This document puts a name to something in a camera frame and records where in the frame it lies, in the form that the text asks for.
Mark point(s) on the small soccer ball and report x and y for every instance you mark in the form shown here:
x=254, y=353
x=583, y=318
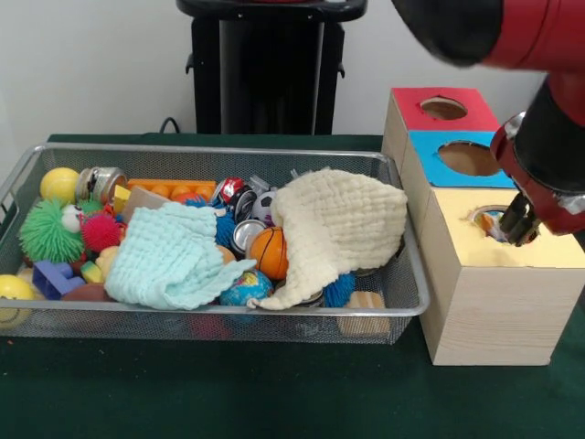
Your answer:
x=263, y=206

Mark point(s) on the green spiky ball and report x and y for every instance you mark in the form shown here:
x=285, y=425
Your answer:
x=46, y=233

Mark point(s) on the wooden box with three holes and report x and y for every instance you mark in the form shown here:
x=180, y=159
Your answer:
x=494, y=302

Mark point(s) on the blue spiky ball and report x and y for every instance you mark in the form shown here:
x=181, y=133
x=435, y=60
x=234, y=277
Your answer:
x=338, y=288

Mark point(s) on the cream waffle cloth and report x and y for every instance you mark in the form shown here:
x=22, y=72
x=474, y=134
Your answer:
x=336, y=224

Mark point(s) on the blue globe ball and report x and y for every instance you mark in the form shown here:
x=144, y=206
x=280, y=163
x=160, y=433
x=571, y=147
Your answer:
x=249, y=288

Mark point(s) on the red spiky ball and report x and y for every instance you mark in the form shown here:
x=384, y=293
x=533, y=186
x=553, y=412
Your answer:
x=101, y=231

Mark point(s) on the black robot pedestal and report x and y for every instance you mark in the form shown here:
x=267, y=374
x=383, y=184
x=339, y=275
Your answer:
x=265, y=73

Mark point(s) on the multicoloured patterned cloth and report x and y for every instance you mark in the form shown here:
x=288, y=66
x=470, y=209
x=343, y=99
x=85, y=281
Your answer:
x=489, y=222

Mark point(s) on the purple toy block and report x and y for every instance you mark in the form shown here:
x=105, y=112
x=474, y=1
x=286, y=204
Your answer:
x=53, y=279

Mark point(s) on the yellow ball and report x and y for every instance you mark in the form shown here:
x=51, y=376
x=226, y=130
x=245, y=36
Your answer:
x=58, y=185
x=12, y=293

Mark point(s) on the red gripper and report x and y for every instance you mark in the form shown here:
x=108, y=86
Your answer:
x=544, y=197

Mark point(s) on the crushed silver drink can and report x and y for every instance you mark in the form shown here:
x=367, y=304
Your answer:
x=103, y=179

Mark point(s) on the orange toy brick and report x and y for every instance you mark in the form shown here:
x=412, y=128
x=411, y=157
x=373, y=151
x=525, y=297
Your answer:
x=167, y=189

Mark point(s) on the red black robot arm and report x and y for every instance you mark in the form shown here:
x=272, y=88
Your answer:
x=530, y=55

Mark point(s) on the mint waffle cloth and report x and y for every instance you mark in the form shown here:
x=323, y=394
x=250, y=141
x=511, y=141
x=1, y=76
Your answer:
x=172, y=261

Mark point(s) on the orange toy basketball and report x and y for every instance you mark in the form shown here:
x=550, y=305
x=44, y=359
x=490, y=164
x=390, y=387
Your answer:
x=266, y=254

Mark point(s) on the shallow clear mesh bin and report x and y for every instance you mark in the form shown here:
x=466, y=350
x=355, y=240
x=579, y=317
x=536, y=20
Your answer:
x=183, y=325

